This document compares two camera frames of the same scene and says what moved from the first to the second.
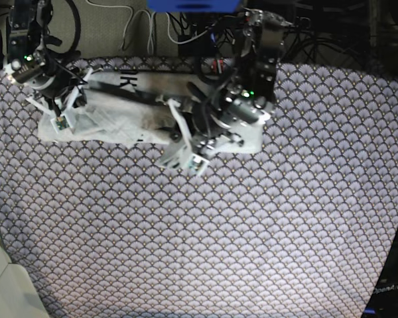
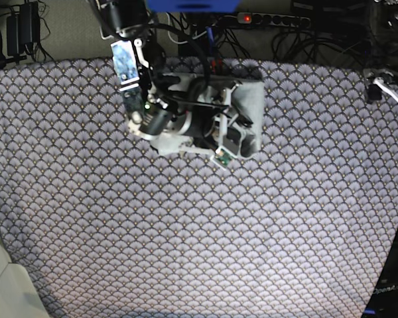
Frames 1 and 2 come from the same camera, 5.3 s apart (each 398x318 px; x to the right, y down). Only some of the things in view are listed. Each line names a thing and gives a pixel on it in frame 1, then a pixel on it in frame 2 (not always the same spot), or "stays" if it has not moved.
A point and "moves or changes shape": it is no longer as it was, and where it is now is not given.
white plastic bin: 10,291 stays
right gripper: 231,122 -> 387,76
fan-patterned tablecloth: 307,228 stays
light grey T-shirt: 123,107 moves or changes shape
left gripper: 47,75 -> 199,110
